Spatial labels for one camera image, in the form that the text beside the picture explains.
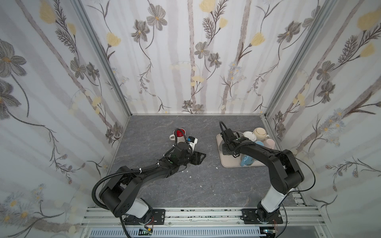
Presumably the beige plastic tray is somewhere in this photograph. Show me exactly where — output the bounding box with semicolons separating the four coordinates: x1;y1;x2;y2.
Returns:
216;134;265;168

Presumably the white mug red inside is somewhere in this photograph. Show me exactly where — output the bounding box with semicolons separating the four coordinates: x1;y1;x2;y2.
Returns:
169;128;186;143

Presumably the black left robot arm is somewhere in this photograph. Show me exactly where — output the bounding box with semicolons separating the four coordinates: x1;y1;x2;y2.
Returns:
91;142;206;224

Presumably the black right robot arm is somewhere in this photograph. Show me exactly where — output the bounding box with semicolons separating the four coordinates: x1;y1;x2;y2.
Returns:
221;129;304;224

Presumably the light blue mug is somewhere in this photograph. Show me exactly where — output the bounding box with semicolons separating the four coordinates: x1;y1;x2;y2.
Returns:
240;141;264;167

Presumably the cream round mug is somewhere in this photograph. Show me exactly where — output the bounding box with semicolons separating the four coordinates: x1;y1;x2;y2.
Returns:
253;128;270;141

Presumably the pink mug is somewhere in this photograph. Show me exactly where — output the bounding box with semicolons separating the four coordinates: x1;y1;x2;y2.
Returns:
263;138;276;149

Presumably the right corner aluminium profile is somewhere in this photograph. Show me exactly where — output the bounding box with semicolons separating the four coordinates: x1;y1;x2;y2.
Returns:
264;0;332;117

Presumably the corner aluminium profile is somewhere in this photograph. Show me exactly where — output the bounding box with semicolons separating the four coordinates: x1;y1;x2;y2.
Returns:
264;0;332;117
69;0;133;117

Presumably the left corner aluminium profile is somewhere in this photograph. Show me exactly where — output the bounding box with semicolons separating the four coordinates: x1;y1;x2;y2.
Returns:
69;0;133;117

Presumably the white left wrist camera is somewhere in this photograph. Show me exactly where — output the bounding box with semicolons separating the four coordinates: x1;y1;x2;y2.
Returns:
187;136;198;151

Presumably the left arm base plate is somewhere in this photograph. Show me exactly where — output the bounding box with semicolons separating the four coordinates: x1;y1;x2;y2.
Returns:
123;209;166;226

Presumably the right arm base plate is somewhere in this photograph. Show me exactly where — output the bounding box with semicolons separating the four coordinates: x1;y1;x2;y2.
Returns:
241;208;284;225

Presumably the white vented cable duct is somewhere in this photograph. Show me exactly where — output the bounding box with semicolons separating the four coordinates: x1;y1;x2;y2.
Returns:
88;227;266;238

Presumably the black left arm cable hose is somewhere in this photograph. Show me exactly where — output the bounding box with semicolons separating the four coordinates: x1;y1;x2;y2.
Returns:
91;169;140;210

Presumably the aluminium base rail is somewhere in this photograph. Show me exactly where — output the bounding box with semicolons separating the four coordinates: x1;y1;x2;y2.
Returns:
80;207;325;228

